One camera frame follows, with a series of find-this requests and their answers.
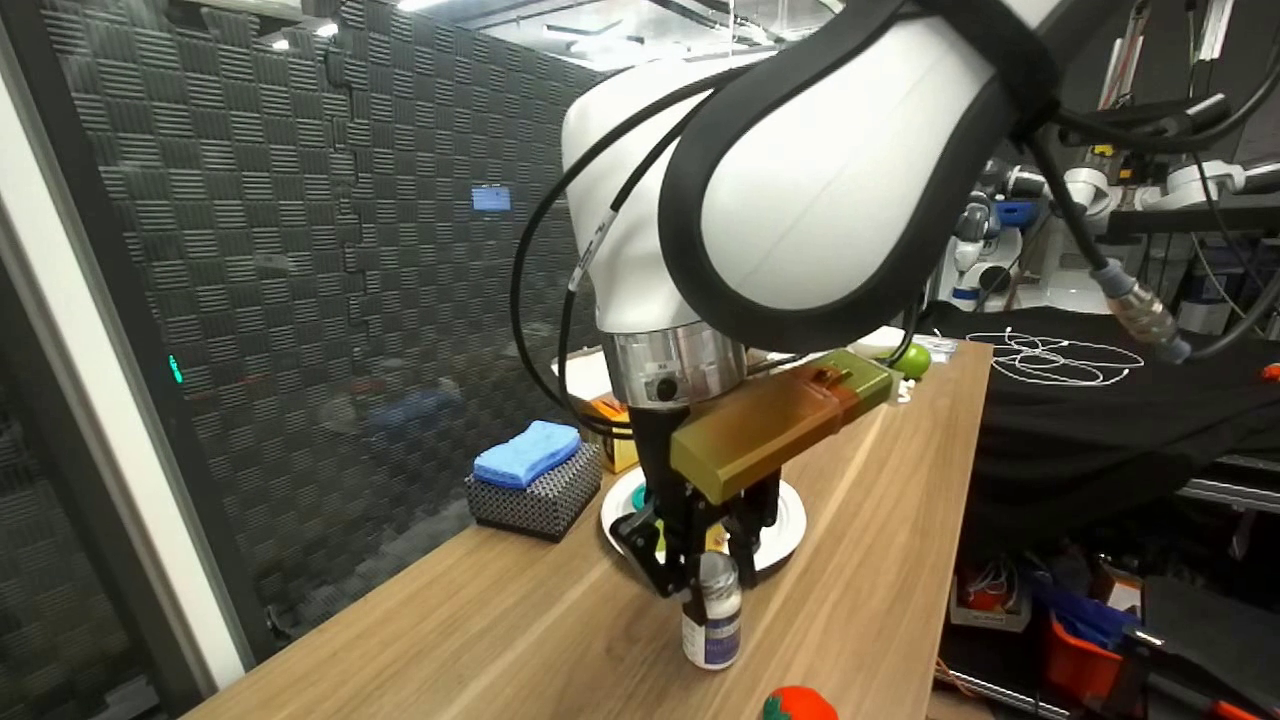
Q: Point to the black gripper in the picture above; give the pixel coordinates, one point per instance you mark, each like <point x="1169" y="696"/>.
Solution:
<point x="671" y="533"/>

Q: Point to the wrist camera amber block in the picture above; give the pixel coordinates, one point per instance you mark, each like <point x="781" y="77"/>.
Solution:
<point x="761" y="427"/>

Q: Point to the yellow open cardboard box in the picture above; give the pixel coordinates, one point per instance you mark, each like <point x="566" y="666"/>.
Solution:
<point x="619" y="444"/>

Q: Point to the green pear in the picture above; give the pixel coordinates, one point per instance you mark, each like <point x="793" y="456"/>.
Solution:
<point x="912" y="361"/>

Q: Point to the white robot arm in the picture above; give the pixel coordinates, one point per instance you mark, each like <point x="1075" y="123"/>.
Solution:
<point x="745" y="221"/>

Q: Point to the white paper plate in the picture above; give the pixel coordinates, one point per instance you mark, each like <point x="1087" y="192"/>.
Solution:
<point x="776" y="543"/>

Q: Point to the blue sponge cloth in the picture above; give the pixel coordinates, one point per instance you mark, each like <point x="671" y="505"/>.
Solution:
<point x="524" y="456"/>

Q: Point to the grey foam block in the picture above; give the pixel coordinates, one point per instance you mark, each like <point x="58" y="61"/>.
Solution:
<point x="549" y="505"/>

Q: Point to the white pill bottle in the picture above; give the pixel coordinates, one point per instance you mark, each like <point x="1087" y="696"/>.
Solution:
<point x="712" y="615"/>

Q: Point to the red ball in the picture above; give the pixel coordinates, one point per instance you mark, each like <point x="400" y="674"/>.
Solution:
<point x="799" y="706"/>

